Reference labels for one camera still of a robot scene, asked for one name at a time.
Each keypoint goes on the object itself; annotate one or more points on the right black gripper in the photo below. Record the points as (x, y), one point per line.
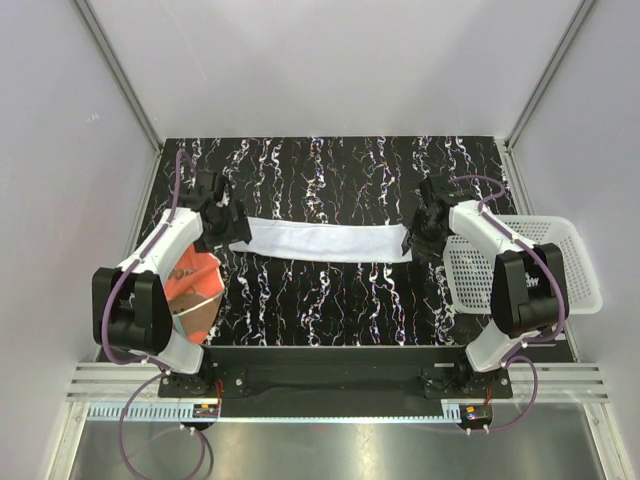
(430, 250)

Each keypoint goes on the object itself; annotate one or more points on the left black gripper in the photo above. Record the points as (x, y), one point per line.
(237, 230)

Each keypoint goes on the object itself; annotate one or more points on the white towel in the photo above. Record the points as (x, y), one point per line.
(325, 242)

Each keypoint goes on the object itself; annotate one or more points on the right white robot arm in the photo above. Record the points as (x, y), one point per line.
(528, 298)

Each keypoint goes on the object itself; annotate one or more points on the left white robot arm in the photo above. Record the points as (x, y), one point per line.
(129, 306)

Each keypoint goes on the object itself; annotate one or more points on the orange brown towel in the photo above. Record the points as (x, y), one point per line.
(194, 291)

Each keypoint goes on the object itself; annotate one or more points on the white cable duct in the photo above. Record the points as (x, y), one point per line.
(230, 410)

